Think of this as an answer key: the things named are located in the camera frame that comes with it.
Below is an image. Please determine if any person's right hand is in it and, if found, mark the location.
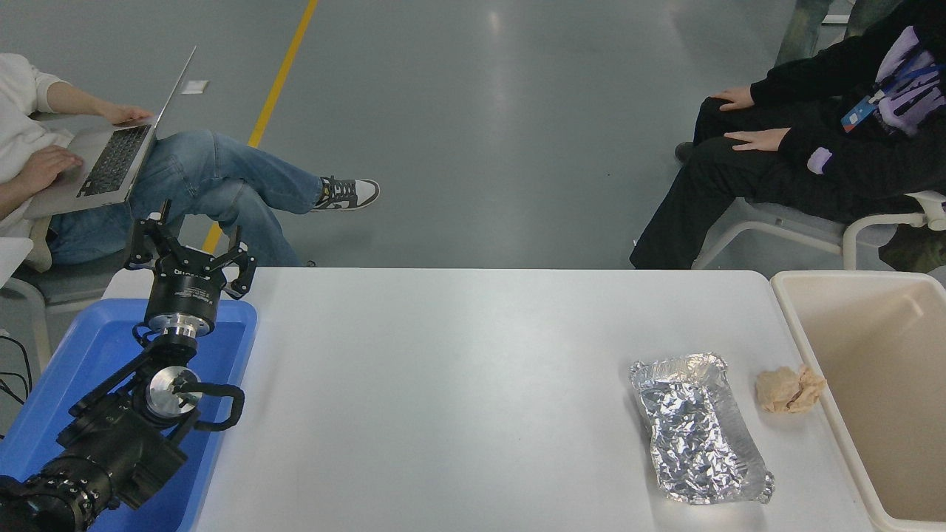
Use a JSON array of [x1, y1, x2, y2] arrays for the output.
[[16, 146, 84, 191], [708, 86, 753, 112]]

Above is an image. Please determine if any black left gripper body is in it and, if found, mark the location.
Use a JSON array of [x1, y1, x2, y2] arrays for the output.
[[148, 250, 225, 320]]

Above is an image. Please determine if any silver laptop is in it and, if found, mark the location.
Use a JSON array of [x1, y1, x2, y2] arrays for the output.
[[22, 46, 198, 220]]

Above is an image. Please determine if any black floor cable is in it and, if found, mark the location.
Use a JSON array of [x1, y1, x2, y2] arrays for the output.
[[0, 334, 34, 407]]

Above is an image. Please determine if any grey chair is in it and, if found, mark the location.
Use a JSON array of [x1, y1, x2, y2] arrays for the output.
[[0, 214, 186, 374]]

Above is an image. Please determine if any large pale bin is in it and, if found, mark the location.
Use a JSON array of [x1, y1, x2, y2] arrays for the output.
[[770, 270, 946, 532]]

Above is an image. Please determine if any seated person with laptop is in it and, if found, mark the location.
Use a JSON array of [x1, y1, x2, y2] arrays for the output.
[[0, 52, 381, 268]]

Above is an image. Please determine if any person's left hand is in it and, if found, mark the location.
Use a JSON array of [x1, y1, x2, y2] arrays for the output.
[[724, 128, 790, 152], [100, 103, 154, 125]]

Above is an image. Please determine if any blue lanyard with badge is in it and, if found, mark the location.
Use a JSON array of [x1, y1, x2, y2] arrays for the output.
[[840, 63, 946, 134]]

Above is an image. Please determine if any crumpled foil tray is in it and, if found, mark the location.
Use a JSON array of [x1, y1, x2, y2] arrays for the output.
[[630, 353, 775, 505]]

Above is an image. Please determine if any crumpled tan paper ball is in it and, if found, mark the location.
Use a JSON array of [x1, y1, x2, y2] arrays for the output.
[[755, 364, 827, 415]]

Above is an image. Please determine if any blue plastic tray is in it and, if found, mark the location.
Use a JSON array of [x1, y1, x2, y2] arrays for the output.
[[0, 298, 258, 532]]

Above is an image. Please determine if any standing person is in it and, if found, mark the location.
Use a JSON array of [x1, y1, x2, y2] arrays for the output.
[[775, 0, 902, 67]]

